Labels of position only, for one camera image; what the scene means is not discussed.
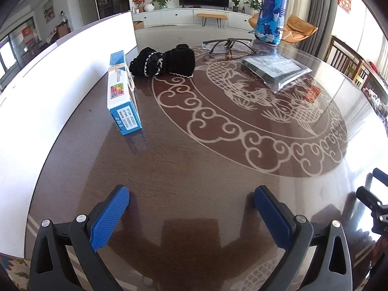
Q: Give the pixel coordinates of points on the pile of colourful clutter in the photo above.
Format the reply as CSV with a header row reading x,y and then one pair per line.
x,y
377,101

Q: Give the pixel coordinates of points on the wooden slatted chair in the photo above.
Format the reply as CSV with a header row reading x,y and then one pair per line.
x,y
348,60

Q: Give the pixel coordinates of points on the leafy potted plant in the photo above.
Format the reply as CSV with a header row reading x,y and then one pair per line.
x,y
253,3

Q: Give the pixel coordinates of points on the red window decoration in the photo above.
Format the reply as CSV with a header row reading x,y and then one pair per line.
x,y
345,1

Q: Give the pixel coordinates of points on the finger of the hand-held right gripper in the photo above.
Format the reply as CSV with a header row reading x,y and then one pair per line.
x,y
368,197
381,176

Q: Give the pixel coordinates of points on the black socks bundle far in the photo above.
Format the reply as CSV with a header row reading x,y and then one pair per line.
x,y
178,60

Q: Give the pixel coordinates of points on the person's right forearm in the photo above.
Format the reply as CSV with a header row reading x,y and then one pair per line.
x,y
378,251

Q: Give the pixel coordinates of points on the blue and white ointment box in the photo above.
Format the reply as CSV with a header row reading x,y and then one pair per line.
x,y
124,103

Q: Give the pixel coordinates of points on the wooden bench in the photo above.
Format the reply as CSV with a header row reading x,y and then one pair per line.
x,y
212,16

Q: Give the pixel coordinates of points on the patterned floor rug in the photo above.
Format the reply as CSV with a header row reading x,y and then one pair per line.
x,y
12,272

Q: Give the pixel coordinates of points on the white television cabinet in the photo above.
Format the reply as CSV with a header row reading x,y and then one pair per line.
x,y
175,16

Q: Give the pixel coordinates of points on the clear bag with dark contents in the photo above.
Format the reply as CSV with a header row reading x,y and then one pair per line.
x,y
272,69

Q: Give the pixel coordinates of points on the small potted plant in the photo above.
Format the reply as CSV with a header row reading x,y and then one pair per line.
x,y
235,5

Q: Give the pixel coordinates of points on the white partition board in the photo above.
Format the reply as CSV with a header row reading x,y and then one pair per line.
x,y
60,97

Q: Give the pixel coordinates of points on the framed wall painting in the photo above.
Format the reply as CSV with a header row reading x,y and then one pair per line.
x,y
48,10

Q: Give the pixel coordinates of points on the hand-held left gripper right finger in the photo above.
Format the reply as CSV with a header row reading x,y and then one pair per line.
x,y
272,215

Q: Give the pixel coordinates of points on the blue camouflage bottle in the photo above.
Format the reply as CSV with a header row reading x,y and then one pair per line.
x,y
271,12

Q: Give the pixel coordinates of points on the red flower arrangement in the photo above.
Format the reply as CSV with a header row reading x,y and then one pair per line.
x,y
140,1

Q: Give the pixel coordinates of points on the thin-framed eyeglasses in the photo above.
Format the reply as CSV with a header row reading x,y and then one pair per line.
x,y
230,41

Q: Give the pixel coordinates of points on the cardboard box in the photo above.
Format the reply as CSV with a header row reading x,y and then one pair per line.
x,y
138,25

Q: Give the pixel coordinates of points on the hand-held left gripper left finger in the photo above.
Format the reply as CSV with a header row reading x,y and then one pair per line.
x,y
109,215

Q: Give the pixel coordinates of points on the grey curtain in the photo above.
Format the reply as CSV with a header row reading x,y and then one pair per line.
x,y
326,6

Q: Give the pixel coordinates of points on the orange lounge chair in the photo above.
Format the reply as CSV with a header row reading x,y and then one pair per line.
x,y
300,28

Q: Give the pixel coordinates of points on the brown patterned glass desktop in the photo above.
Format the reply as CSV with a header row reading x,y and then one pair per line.
x,y
197,172

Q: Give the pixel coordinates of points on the white round vase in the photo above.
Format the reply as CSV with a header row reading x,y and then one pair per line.
x,y
149,7

